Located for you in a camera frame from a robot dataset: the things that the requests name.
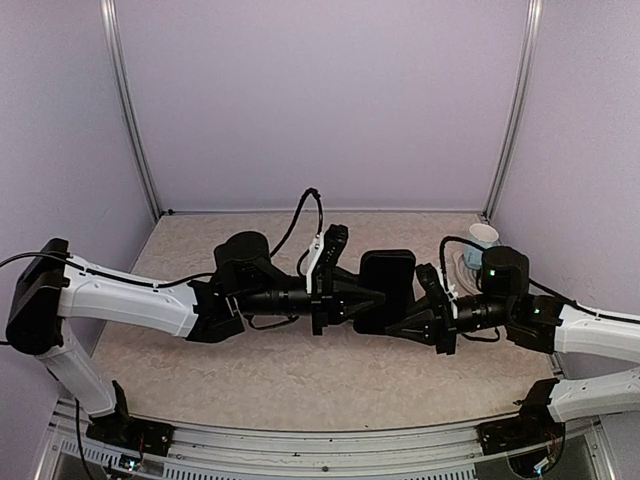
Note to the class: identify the white saucer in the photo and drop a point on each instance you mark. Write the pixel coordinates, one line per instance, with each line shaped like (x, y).
(466, 278)

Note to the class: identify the light blue ceramic mug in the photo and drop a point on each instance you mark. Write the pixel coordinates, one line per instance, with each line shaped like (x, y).
(481, 234)

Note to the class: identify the aluminium corner post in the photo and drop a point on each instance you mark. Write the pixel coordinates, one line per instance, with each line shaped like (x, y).
(116, 52)
(517, 107)

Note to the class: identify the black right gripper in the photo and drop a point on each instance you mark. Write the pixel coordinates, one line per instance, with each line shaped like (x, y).
(417, 321)

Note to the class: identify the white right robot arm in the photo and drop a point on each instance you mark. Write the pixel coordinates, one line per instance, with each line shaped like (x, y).
(546, 323)

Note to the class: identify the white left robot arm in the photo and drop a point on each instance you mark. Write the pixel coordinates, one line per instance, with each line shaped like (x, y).
(202, 308)

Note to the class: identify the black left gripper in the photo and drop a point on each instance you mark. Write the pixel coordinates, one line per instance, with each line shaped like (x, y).
(346, 293)

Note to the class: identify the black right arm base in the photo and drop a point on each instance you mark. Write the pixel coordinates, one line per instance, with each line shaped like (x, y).
(532, 425)

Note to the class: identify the aluminium left corner post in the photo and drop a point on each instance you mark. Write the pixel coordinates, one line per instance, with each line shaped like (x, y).
(116, 52)

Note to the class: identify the aluminium right corner post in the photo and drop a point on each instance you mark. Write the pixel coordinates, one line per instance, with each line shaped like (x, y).
(517, 107)

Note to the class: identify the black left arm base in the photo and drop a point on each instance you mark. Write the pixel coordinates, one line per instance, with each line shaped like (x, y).
(119, 428)

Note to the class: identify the aluminium front rail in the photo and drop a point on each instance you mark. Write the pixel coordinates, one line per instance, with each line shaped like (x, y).
(208, 451)

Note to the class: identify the black phone case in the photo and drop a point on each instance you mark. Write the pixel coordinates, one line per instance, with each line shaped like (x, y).
(390, 272)

